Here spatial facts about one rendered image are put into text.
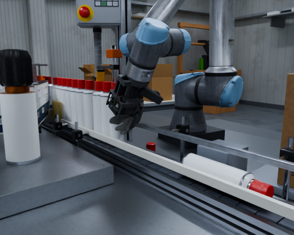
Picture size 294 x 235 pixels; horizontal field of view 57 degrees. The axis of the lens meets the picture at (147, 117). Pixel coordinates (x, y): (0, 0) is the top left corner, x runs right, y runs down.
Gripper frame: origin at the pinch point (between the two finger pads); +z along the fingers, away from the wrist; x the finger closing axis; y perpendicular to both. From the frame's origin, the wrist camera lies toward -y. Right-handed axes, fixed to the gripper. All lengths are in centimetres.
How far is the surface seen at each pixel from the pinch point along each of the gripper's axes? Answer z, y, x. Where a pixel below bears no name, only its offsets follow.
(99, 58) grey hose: -4.8, -9.1, -38.1
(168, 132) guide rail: -11.0, -2.6, 14.2
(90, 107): 5.3, 1.3, -19.4
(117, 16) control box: -23.9, -10.7, -35.2
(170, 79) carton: 61, -149, -119
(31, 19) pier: 167, -137, -513
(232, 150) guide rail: -20.8, -2.6, 31.5
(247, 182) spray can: -20.9, 2.0, 39.1
